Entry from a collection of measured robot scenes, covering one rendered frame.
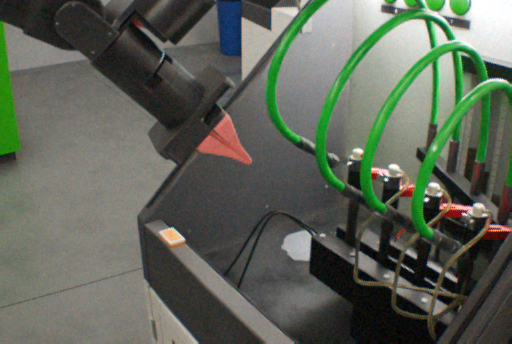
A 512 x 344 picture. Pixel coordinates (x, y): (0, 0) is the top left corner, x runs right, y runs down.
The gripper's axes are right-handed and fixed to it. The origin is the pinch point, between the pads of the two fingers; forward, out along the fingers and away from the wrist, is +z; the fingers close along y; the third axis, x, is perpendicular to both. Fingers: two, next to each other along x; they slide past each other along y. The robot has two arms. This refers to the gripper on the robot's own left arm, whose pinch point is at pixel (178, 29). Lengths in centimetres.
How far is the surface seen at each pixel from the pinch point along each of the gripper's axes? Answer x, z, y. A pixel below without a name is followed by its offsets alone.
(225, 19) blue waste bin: -194, 114, 572
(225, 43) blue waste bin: -173, 136, 583
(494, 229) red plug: -3, 46, -27
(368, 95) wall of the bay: -25, 46, 26
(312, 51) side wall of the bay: -23.3, 28.7, 26.8
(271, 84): -0.5, 13.0, -10.3
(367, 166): 2.6, 24.3, -23.8
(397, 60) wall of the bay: -31, 41, 16
